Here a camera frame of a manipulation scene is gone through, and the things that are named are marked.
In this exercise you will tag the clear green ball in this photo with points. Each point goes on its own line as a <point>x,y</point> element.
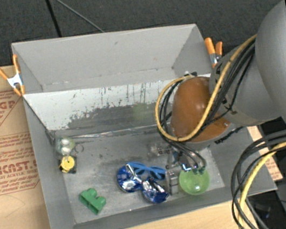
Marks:
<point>195,184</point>

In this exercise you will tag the green toy block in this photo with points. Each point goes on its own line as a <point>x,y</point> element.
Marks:
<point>92,201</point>

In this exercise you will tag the grey metal bin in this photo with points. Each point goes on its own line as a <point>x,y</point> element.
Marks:
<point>111,59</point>

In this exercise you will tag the blue foil packet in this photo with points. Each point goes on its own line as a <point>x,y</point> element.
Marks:
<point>126,181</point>
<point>154,192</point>

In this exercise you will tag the yellow round disc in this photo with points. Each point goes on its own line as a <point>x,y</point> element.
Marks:
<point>67,164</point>

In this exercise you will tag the brown cardboard board red print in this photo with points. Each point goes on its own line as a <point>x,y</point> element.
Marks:
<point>16,204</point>

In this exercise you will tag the blue sunglasses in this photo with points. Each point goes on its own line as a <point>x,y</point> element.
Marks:
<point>155,170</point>

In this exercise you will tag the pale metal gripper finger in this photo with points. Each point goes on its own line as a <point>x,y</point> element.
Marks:
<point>172,182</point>
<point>160,149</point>

